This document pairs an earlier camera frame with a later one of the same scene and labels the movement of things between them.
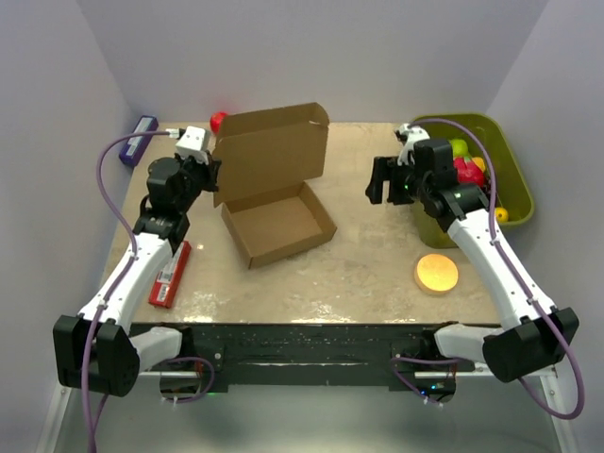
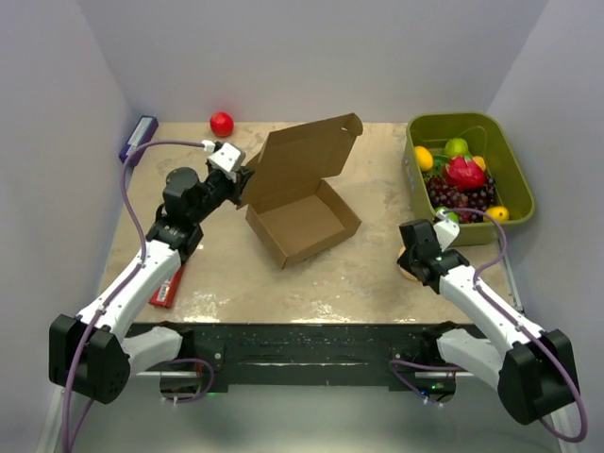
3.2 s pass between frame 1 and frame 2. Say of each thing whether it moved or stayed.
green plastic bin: stayed
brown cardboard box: moved
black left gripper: moved
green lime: stayed
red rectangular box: stayed
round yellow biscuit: moved
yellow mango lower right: stayed
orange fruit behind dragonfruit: stayed
